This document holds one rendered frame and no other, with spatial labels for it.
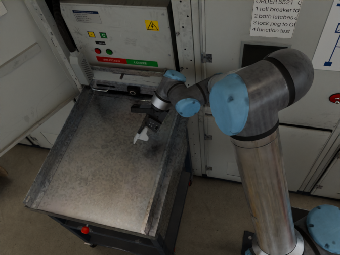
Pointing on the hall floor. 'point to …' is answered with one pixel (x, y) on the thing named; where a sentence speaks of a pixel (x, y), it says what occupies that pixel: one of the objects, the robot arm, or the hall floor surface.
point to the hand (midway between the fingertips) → (137, 135)
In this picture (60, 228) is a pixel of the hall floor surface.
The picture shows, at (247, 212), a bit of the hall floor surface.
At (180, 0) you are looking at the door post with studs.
